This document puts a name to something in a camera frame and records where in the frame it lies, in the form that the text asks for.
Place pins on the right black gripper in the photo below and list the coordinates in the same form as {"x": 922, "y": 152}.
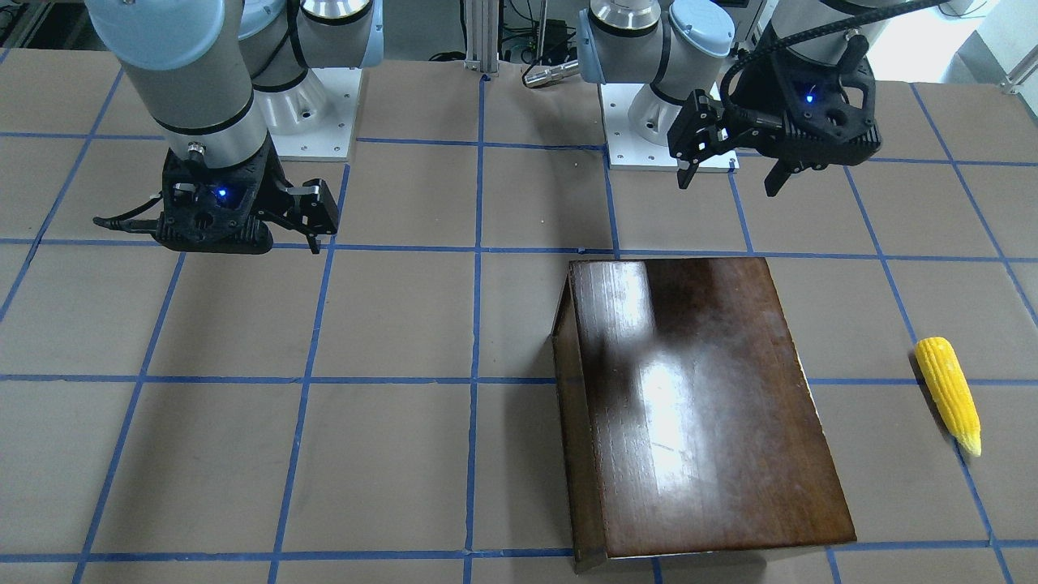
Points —
{"x": 302, "y": 204}

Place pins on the dark wooden drawer cabinet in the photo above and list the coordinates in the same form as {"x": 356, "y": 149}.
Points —
{"x": 687, "y": 422}

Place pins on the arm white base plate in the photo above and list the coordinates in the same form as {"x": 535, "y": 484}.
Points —
{"x": 635, "y": 123}
{"x": 316, "y": 121}

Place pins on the yellow corn cob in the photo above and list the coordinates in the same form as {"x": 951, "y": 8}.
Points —
{"x": 950, "y": 392}

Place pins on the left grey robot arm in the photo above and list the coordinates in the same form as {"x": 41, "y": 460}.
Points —
{"x": 686, "y": 45}

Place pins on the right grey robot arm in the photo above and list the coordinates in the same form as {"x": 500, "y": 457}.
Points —
{"x": 222, "y": 80}

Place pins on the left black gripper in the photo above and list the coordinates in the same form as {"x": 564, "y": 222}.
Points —
{"x": 758, "y": 96}

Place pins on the silver metal cylinder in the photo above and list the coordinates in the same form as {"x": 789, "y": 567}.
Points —
{"x": 551, "y": 75}

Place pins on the aluminium frame post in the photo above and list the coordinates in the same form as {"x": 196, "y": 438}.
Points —
{"x": 482, "y": 33}

